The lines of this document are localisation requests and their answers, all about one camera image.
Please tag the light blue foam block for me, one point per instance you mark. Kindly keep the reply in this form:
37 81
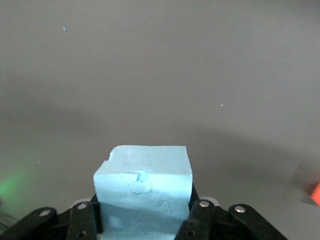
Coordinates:
142 190

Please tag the orange foam block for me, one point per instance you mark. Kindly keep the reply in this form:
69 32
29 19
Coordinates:
316 195

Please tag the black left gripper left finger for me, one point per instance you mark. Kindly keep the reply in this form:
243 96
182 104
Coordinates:
80 225

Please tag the dark grey table mat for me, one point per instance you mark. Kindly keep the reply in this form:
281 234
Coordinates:
160 75

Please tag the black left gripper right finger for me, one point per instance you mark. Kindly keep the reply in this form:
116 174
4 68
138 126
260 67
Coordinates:
200 225

